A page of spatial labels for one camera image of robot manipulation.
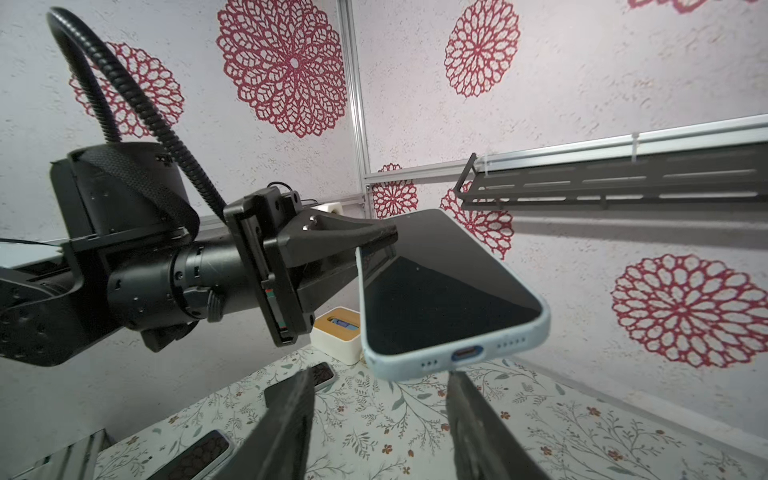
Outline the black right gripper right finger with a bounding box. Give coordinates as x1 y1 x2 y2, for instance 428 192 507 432
446 371 548 480

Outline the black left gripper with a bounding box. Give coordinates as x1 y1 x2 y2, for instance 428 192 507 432
223 185 397 347

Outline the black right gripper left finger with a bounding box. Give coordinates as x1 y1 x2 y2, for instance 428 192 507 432
214 370 315 480

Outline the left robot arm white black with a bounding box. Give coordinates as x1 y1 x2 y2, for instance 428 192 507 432
1 142 397 367

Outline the black phone front left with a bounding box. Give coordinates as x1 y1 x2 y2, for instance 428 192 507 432
149 430 235 480

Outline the white box with wooden top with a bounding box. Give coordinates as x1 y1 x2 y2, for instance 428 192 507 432
310 307 362 365

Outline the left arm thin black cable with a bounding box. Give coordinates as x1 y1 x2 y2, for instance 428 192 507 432
46 5 229 224

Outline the grey wall shelf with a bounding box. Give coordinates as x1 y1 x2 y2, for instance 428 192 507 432
453 142 767 213

